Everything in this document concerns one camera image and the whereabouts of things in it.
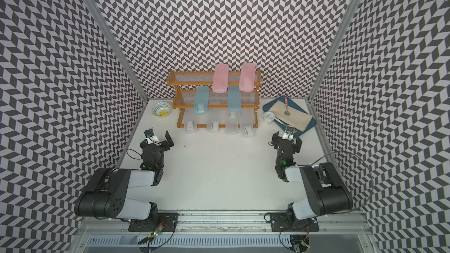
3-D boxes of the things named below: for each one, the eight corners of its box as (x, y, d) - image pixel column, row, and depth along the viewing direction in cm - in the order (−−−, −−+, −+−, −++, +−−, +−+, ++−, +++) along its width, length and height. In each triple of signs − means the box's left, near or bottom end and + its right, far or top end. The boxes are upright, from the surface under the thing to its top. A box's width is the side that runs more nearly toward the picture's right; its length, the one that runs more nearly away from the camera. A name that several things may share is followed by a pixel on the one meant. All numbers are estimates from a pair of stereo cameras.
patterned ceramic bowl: (153, 116, 112) (151, 112, 109) (157, 107, 118) (155, 102, 114) (169, 116, 112) (167, 112, 109) (172, 107, 118) (170, 102, 114)
